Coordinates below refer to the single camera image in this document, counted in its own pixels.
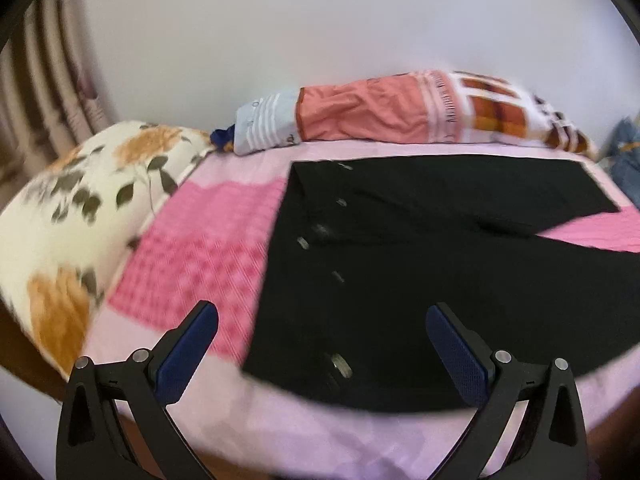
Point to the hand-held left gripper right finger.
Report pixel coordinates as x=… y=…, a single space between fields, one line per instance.
x=457 y=355

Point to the black pants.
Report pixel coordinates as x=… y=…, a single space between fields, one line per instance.
x=400 y=285

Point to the pink checked bedsheet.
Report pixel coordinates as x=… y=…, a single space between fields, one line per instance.
x=210 y=240

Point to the striped curtain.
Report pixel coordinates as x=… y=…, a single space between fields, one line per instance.
x=45 y=90

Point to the dark blue cloth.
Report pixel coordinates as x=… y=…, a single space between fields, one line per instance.
x=222 y=139

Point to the rolled salmon striped quilt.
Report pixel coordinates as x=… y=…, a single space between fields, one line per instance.
x=360 y=110

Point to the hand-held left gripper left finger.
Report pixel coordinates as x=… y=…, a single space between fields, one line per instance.
x=186 y=355

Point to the blue denim garment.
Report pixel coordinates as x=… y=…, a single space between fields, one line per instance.
x=625 y=155

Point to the floral pillow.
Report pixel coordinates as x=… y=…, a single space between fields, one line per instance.
x=75 y=220

